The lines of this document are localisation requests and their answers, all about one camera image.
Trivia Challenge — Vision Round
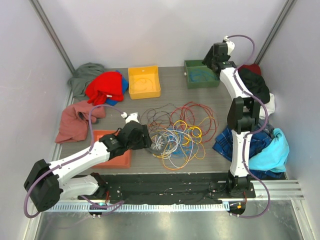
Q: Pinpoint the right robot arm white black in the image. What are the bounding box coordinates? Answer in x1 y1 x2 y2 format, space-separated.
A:
202 40 261 198

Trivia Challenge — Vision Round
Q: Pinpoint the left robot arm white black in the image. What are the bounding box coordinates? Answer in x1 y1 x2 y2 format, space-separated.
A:
23 121 152 218

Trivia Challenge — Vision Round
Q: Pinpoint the green plastic bin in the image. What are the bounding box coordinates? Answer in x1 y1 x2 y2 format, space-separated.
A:
184 60 220 89

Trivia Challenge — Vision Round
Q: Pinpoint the orange plastic bin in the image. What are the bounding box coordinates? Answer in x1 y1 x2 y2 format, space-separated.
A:
92 130 132 169

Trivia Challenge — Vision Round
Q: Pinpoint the dark red cloth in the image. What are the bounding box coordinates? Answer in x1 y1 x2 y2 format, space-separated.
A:
238 63 262 76

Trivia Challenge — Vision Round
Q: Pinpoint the black cloth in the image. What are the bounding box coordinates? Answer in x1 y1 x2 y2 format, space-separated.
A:
238 68 270 104

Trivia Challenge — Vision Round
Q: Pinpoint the blue cloth under red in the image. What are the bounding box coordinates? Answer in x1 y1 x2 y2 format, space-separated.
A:
105 70 129 106

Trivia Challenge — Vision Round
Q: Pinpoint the yellow plastic bin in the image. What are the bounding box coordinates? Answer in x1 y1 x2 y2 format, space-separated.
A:
128 65 161 100

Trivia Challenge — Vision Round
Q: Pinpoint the pink cloth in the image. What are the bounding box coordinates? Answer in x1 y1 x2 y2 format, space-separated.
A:
55 100 106 144

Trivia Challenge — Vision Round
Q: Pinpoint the white cloth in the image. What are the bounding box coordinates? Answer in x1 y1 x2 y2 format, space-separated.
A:
259 92 276 120

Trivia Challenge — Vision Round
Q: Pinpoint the blue striped cloth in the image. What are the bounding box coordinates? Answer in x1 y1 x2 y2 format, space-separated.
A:
212 127 285 179

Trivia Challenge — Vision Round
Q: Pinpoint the grey blue cloth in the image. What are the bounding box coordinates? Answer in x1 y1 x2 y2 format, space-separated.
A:
257 118 275 138

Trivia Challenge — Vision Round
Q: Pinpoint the light blue cloth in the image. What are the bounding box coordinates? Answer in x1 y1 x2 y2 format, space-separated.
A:
248 128 290 173

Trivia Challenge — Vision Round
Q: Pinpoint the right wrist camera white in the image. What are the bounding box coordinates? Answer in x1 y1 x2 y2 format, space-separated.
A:
223 35 235 56

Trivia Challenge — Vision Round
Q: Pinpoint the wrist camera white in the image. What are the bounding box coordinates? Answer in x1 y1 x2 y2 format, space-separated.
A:
121 112 139 124
223 35 235 56

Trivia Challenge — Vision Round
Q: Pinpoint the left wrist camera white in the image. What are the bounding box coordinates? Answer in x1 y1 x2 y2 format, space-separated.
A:
121 112 139 124

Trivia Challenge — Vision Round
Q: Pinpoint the grey coiled cable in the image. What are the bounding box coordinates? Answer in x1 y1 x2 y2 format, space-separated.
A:
146 131 171 155

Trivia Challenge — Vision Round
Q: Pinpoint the brown cable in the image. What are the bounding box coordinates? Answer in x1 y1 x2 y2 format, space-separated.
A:
141 102 181 126

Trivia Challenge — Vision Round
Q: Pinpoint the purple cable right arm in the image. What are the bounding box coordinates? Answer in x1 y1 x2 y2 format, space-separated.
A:
227 34 272 219

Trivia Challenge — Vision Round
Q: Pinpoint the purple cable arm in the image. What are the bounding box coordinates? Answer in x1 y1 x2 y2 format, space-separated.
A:
227 34 272 219
23 104 126 219

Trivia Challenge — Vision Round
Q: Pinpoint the white cable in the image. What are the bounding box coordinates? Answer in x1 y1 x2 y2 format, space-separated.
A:
152 127 196 169

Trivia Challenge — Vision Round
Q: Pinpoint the red cable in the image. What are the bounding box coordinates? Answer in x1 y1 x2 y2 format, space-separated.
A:
169 100 218 145

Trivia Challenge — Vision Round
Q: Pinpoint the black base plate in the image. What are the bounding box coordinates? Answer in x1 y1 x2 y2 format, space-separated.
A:
47 171 256 205

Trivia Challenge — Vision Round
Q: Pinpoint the right aluminium corner post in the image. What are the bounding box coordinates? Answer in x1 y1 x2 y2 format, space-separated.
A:
254 0 297 65

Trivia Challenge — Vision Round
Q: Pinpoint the aluminium corner post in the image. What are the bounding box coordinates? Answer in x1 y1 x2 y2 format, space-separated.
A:
254 0 297 65
29 0 75 74

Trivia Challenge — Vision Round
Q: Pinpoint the yellow cable in bin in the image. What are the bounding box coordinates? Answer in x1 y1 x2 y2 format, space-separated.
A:
131 77 157 93

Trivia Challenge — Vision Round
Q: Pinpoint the slotted cable duct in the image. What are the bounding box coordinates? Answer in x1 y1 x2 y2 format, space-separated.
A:
46 201 230 213

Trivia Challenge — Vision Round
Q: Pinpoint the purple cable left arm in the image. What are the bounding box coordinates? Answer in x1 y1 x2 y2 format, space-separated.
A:
23 104 126 219

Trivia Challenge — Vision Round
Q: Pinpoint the left aluminium corner post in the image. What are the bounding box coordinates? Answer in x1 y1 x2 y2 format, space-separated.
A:
29 0 75 74

